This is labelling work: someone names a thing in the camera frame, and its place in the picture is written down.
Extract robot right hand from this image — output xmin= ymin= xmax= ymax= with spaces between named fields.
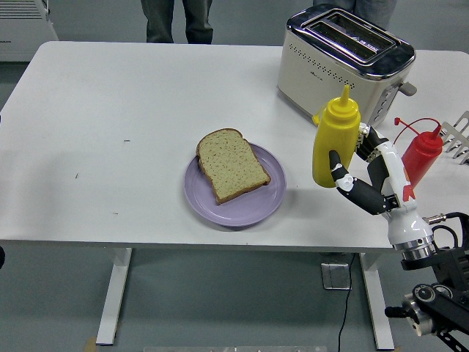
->
xmin=328 ymin=122 xmax=437 ymax=251

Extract yellow squeeze bottle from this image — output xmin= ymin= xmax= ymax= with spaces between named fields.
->
xmin=311 ymin=84 xmax=362 ymax=188

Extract bread slice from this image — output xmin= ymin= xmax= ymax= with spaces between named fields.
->
xmin=197 ymin=128 xmax=272 ymax=205
xmin=196 ymin=144 xmax=217 ymax=195

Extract white table leg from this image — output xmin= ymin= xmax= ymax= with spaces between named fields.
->
xmin=95 ymin=247 xmax=133 ymax=346
xmin=358 ymin=252 xmax=396 ymax=351

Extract red squeeze bottle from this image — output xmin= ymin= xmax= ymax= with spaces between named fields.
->
xmin=394 ymin=117 xmax=443 ymax=188

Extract metal floor socket box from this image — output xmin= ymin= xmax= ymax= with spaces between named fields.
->
xmin=321 ymin=262 xmax=352 ymax=291

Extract silver metal tongs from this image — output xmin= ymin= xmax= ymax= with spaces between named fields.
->
xmin=438 ymin=109 xmax=469 ymax=166

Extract purple plate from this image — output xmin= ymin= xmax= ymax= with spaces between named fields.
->
xmin=182 ymin=142 xmax=287 ymax=227

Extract cream and chrome toaster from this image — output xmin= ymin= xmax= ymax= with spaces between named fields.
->
xmin=276 ymin=3 xmax=418 ymax=143

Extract white appliance with vents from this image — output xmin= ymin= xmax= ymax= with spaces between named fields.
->
xmin=0 ymin=0 xmax=59 ymax=62

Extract person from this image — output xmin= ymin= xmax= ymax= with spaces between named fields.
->
xmin=140 ymin=0 xmax=214 ymax=45

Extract black floor cable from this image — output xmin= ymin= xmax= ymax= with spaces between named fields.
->
xmin=336 ymin=254 xmax=356 ymax=352

